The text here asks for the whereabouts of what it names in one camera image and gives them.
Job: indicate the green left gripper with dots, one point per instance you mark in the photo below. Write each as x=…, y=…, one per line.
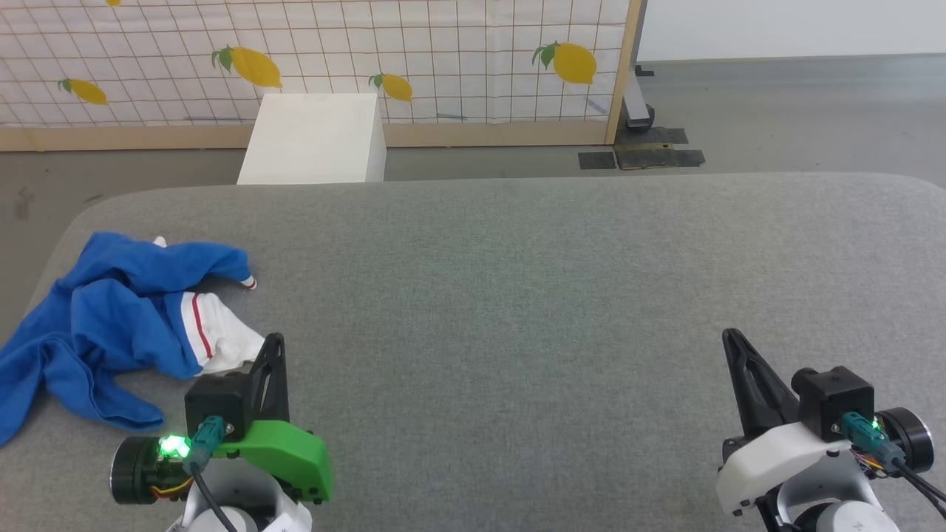
x=295, y=458

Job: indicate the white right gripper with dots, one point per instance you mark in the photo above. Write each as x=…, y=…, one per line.
x=768, y=462

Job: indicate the blue white red-striped shirt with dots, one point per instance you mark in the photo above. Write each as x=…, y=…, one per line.
x=111, y=318

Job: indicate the white rectangular box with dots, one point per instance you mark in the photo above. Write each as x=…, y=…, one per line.
x=310, y=140

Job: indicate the small black floor tape patch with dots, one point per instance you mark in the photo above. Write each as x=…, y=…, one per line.
x=596, y=160

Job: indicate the grey metal stand leg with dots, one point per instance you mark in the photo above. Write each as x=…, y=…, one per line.
x=637, y=111

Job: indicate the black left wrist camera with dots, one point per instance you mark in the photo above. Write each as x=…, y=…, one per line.
x=214, y=403

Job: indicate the lemon print screen wooden frame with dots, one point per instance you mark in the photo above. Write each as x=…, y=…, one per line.
x=443, y=44

